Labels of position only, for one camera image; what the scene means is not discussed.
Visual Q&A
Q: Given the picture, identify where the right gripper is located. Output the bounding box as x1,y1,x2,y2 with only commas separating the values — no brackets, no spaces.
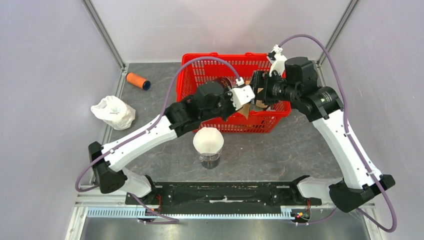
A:
248,69,300,105

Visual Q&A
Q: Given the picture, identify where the brown paper coffee filter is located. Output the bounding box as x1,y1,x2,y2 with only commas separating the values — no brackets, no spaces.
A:
232,85,268,119

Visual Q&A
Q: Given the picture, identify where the white paper coffee filter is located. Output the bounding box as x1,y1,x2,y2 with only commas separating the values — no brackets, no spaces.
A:
192,127,225,155

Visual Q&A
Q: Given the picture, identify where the clear glass dripper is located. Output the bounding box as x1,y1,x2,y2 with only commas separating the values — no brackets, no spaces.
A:
199,150,222,162

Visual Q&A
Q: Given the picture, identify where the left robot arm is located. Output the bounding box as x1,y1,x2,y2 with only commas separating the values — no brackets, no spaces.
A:
89,81,255,204

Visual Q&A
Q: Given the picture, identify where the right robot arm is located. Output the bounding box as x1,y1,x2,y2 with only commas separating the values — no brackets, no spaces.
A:
251,45,395,213

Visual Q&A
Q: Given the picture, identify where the brown toilet paper roll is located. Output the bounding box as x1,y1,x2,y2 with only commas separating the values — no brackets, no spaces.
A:
254,100,269,109

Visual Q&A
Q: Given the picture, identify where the red plastic shopping basket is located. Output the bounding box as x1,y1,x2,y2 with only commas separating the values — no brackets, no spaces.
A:
175,52,291,133

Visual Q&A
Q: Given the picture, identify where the orange cylinder with blue cap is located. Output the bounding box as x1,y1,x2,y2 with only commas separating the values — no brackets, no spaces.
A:
125,72,151,91

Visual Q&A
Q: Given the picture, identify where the white plastic bag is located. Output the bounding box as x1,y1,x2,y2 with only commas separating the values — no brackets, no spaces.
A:
90,95,136,131

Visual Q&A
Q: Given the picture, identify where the black mounting rail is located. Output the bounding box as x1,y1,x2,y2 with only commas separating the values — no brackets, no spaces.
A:
140,181,323,215

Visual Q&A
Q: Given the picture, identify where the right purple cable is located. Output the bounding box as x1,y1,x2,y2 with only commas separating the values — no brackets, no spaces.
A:
278,34,398,233

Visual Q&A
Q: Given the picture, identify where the purple cable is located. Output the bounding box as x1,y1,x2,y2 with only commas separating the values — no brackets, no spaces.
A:
278,34,398,233
74,56,244,194

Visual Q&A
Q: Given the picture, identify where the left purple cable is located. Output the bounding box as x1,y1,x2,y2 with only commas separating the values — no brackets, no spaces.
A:
74,56,244,194

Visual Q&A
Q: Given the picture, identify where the white cable duct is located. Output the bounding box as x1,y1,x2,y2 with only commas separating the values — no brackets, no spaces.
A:
86,207,295,220

